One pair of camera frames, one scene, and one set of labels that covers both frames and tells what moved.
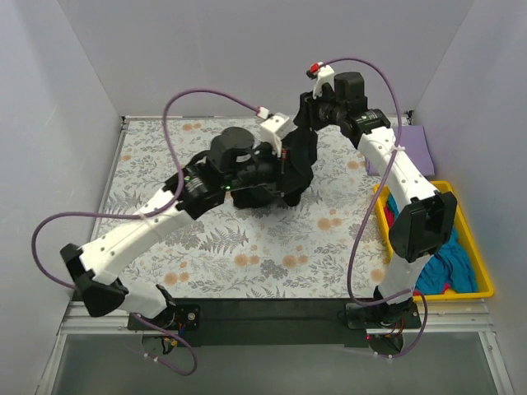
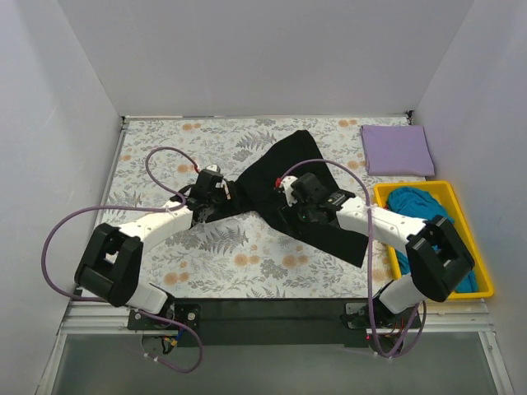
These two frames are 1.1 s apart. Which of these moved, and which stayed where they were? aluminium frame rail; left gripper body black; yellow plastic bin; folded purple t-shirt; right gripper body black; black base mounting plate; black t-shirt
Moved: left gripper body black; black t-shirt; right gripper body black
Stayed: yellow plastic bin; folded purple t-shirt; black base mounting plate; aluminium frame rail
